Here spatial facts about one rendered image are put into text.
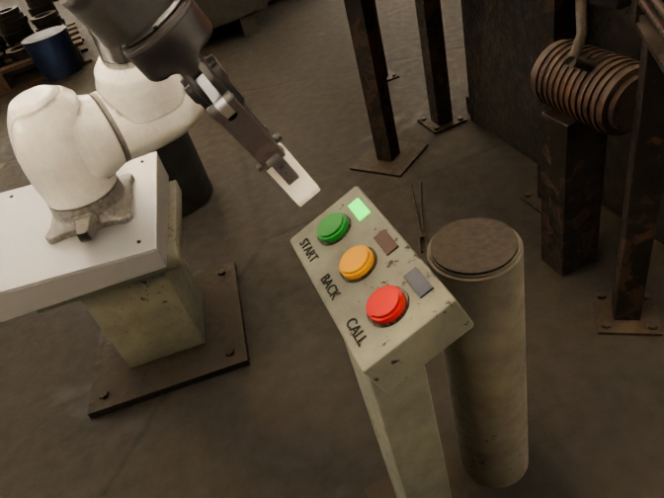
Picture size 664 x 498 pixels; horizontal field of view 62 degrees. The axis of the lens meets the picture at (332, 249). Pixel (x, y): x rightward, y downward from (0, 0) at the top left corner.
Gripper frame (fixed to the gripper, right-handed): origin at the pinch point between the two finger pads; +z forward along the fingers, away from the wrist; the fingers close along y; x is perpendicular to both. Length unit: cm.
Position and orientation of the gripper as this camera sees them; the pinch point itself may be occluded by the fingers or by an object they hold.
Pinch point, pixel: (290, 175)
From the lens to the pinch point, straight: 60.2
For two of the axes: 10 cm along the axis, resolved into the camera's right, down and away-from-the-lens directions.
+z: 5.4, 5.7, 6.2
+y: -3.4, -5.3, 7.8
